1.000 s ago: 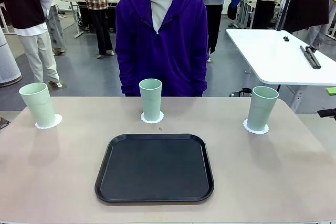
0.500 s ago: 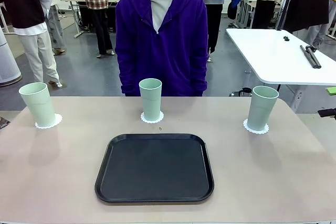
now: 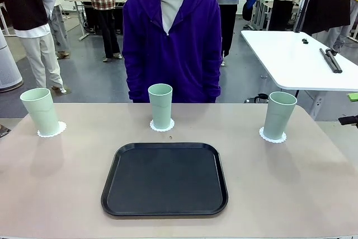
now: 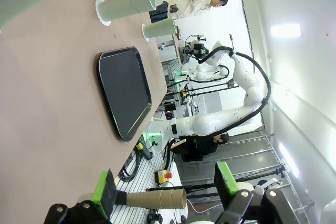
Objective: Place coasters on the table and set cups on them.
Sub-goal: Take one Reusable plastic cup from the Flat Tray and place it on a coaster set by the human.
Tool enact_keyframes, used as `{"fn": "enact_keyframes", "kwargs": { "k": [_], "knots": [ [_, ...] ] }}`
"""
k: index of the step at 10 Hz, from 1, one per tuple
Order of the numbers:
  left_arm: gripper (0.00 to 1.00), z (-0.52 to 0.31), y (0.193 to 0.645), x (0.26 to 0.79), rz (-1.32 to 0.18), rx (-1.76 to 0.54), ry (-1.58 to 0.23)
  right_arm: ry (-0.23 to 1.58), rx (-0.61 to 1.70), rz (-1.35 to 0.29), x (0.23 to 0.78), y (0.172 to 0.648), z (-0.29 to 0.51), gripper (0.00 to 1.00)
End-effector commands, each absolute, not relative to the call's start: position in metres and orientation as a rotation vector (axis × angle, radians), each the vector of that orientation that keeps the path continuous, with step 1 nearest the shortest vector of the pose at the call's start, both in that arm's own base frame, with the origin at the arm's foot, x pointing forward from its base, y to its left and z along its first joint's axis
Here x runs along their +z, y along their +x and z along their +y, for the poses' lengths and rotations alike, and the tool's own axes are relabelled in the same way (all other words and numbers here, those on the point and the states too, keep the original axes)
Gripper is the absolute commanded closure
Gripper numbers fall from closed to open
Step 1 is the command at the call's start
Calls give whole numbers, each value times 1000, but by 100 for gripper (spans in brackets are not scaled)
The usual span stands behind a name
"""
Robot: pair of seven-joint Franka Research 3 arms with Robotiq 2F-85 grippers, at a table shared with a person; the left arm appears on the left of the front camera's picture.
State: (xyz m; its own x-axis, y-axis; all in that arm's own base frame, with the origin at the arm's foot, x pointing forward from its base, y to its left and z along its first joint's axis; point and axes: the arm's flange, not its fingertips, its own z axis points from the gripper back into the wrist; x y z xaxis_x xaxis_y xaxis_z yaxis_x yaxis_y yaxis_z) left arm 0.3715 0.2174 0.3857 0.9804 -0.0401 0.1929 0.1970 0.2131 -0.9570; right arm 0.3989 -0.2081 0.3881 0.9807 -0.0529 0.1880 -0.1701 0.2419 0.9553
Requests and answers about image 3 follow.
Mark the white cylindrical air purifier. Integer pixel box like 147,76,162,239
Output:
0,30,23,93

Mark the person's left forearm purple sleeve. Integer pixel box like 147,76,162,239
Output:
202,59,223,103

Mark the black plastic serving tray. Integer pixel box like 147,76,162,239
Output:
100,142,229,217

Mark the white scalloped paper coaster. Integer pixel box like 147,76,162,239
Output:
258,126,288,144
149,119,175,133
37,120,68,139

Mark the black folded tripod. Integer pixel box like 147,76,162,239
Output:
319,48,343,74

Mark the black kettle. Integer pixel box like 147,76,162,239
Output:
253,93,270,104

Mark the person in black coat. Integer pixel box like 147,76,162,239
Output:
300,0,352,54

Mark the black slanted pole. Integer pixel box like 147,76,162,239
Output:
293,0,321,34

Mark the person in grey trousers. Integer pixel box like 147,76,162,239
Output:
41,0,70,60

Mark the pale green tall cup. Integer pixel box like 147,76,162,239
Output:
147,83,173,129
262,91,298,140
20,87,60,135

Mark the white folding table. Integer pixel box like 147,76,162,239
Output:
240,30,358,119

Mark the person in purple hoodie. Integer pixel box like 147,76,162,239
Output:
122,0,223,104

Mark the person's right forearm purple sleeve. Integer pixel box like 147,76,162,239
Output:
125,62,149,102

